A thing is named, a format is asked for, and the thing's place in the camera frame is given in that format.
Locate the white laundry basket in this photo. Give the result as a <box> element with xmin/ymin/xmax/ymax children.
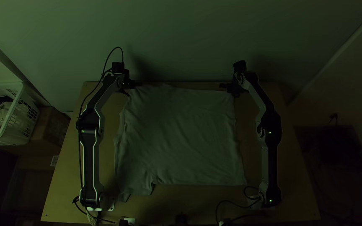
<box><xmin>0</xmin><ymin>82</ymin><xmax>41</xmax><ymax>147</ymax></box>

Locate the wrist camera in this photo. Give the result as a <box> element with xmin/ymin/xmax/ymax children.
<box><xmin>233</xmin><ymin>60</ymin><xmax>247</xmax><ymax>73</ymax></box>
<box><xmin>111</xmin><ymin>61</ymin><xmax>125</xmax><ymax>74</ymax></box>

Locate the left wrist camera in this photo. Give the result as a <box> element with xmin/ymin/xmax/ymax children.
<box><xmin>111</xmin><ymin>61</ymin><xmax>125</xmax><ymax>74</ymax></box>

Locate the cardboard box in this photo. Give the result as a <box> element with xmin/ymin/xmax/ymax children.
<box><xmin>30</xmin><ymin>106</ymin><xmax>72</xmax><ymax>149</ymax></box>

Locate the grey t-shirt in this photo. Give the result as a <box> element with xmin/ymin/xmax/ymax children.
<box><xmin>113</xmin><ymin>84</ymin><xmax>248</xmax><ymax>202</ymax></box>

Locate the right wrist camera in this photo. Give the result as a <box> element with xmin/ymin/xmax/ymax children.
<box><xmin>233</xmin><ymin>60</ymin><xmax>247</xmax><ymax>73</ymax></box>

